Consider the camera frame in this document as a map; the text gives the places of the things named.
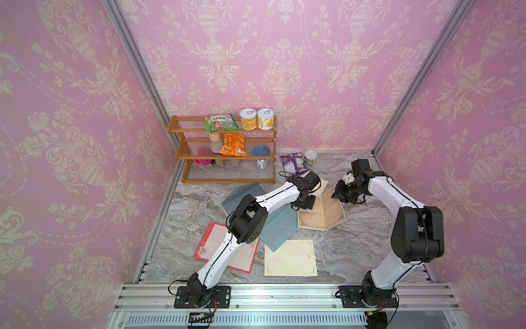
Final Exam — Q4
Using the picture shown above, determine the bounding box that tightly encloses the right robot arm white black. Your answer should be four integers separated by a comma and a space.
331, 159, 445, 307

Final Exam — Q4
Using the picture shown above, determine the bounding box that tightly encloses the blue lid cup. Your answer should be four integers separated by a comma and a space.
252, 145, 272, 170

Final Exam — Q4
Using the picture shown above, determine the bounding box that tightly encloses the right yellow can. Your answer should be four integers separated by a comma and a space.
257, 108, 275, 130

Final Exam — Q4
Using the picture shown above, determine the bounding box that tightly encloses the left yellow can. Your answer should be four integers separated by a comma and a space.
240, 108, 258, 130

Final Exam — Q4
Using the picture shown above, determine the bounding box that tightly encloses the orange snack bag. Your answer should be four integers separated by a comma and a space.
219, 132, 247, 156

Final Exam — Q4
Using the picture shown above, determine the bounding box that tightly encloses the yellow can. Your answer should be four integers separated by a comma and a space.
257, 108, 275, 130
240, 108, 258, 130

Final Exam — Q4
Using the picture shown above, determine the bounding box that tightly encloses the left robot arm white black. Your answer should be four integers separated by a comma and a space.
186, 171, 321, 308

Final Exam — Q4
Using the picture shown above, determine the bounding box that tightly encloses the dark grey envelope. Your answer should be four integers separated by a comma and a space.
221, 183, 266, 215

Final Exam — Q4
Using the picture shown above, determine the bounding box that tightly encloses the cream yellow letter paper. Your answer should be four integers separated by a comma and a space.
264, 240, 318, 277

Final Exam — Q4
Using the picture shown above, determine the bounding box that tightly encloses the green instant noodle cup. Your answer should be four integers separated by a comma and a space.
304, 149, 318, 168

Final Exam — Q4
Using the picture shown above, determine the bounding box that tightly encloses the purple snack bag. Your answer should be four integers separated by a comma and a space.
280, 152, 308, 175

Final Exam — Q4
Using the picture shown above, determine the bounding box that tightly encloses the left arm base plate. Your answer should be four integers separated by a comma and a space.
173, 285, 231, 309

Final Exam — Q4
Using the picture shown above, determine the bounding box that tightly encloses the beige bottle on shelf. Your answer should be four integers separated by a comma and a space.
209, 132, 223, 154

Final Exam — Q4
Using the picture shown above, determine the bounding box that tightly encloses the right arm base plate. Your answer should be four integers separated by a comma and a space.
334, 285, 399, 309

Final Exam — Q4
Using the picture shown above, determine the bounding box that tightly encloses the wooden three-tier shelf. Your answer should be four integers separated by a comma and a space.
167, 116, 278, 184

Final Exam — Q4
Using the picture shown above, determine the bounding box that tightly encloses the cream envelope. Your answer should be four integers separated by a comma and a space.
300, 171, 328, 197

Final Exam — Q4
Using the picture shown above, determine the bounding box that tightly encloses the pink item on shelf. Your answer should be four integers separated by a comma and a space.
193, 147, 215, 168

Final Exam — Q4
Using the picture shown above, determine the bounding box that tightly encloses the green snack bag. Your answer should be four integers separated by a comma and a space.
204, 114, 239, 134

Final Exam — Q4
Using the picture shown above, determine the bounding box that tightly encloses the aluminium front rail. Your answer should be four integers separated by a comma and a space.
115, 282, 460, 312

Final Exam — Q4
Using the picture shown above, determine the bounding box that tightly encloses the teal blue envelope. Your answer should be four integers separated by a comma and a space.
260, 206, 299, 252

